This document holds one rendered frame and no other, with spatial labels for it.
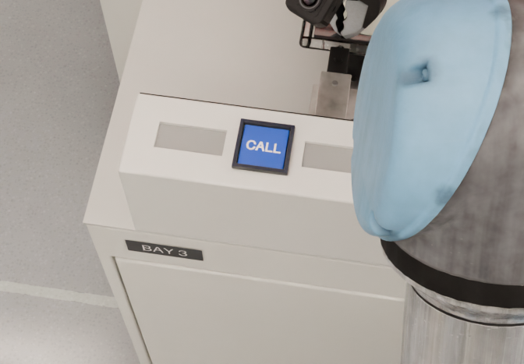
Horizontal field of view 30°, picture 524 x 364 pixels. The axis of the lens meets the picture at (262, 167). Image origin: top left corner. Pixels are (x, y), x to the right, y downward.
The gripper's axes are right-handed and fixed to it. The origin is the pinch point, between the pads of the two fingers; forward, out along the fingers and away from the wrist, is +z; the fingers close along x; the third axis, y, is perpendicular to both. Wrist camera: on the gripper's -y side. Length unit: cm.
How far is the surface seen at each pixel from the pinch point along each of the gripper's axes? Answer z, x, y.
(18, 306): 91, 47, -33
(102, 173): 9.3, 14.6, -26.7
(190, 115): -4.7, 5.0, -20.8
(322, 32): 1.3, 2.2, -0.4
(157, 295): 29.0, 6.3, -29.8
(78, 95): 91, 70, 11
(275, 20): 9.2, 11.1, 2.8
